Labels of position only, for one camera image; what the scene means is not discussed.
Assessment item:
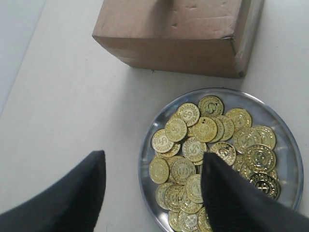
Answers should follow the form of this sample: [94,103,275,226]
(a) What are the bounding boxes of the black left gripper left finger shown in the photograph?
[0,150,106,232]

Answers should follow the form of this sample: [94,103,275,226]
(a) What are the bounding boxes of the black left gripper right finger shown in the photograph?
[201,152,309,232]

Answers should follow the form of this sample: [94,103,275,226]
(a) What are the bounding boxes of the round silver metal plate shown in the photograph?
[138,88,304,232]

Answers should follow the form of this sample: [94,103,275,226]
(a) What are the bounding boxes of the dark tarnished gold coin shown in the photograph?
[248,173,281,200]

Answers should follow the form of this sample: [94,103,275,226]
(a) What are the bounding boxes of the gold coin upper right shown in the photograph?
[225,108,252,130]

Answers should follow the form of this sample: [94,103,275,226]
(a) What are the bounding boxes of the gold coin top of pile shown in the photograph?
[198,95,224,117]

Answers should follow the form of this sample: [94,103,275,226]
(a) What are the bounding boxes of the brown cardboard box with slot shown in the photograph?
[92,0,264,78]

